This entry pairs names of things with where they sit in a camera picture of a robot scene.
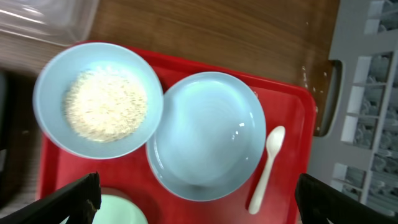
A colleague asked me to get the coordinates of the grey dishwasher rack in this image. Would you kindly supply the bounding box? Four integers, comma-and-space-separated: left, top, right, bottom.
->
308, 0, 397, 218

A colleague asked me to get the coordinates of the light blue plate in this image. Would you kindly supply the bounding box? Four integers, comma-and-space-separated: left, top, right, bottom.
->
146, 72, 266, 202

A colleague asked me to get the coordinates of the clear plastic bin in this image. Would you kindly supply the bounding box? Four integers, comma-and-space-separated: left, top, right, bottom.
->
1, 0, 100, 47

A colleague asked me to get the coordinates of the light blue rice bowl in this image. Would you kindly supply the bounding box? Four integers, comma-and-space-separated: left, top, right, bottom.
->
32, 42, 164, 159

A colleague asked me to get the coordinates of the white plastic spoon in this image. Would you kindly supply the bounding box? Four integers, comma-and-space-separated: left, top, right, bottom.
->
248, 126, 285, 215

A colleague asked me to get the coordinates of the red serving tray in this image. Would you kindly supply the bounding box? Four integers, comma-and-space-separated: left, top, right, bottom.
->
36, 40, 318, 224

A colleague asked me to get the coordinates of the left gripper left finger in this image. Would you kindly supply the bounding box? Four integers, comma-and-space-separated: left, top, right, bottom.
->
1, 172, 101, 224

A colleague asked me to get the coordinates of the mint green empty bowl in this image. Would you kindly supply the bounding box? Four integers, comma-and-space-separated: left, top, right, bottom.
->
92, 194, 148, 224

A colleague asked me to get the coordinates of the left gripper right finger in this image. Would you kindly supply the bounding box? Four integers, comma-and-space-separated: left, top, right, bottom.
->
295, 174, 397, 224

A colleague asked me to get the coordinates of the black tray bin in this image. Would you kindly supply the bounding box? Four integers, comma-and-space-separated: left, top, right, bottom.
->
1, 72, 40, 212

